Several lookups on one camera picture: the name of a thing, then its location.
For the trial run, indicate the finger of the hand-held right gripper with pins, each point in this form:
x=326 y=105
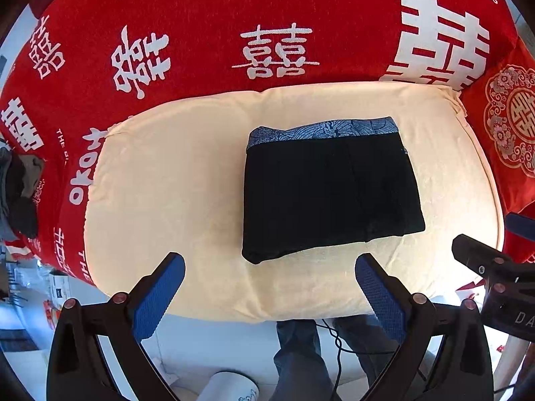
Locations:
x=480 y=255
x=522 y=225

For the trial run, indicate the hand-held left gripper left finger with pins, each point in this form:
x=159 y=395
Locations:
x=161 y=296

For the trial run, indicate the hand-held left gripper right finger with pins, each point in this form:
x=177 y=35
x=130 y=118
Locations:
x=382 y=296

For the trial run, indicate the black pants with blue waistband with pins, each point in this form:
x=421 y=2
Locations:
x=326 y=192

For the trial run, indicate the red cushion with gold pattern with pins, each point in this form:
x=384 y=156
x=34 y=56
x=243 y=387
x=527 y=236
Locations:
x=518 y=183

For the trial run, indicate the person's right leg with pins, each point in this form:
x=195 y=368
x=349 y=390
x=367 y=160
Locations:
x=368 y=342

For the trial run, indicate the person's leg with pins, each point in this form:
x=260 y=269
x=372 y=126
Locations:
x=294 y=359
x=368 y=342

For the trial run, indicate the cream blanket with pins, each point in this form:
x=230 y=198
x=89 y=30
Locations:
x=175 y=200

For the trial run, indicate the white cardboard box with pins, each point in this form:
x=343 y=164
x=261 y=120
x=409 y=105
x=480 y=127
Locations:
x=58 y=288

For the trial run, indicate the person's left leg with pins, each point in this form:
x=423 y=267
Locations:
x=294 y=359

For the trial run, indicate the white cylindrical bin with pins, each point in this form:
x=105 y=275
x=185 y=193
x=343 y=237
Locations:
x=225 y=388

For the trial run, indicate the dark clothes pile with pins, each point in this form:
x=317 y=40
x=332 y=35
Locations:
x=25 y=217

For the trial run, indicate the red printed blanket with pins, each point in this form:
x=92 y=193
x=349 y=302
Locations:
x=334 y=8

